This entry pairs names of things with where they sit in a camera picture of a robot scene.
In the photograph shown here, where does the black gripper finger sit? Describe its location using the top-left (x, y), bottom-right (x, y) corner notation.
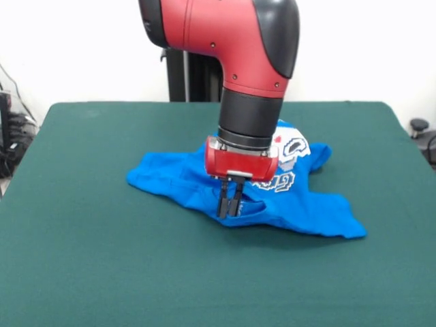
top-left (228, 180), bottom-right (245, 218)
top-left (216, 178), bottom-right (230, 219)

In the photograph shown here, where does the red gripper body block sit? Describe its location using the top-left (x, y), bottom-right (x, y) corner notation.
top-left (204, 135), bottom-right (279, 183)

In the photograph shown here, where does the blue printed t-shirt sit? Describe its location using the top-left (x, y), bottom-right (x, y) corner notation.
top-left (126, 119), bottom-right (369, 240)

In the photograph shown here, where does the dark green table cloth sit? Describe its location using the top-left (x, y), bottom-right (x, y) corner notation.
top-left (0, 101), bottom-right (436, 327)

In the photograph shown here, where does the black electronics box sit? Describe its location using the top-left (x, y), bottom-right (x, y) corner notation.
top-left (0, 91), bottom-right (12, 154)

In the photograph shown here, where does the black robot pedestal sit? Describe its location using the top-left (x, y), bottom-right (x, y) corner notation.
top-left (159, 47), bottom-right (225, 103)

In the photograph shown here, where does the black cable bundle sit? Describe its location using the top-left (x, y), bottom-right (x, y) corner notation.
top-left (0, 112), bottom-right (39, 178)

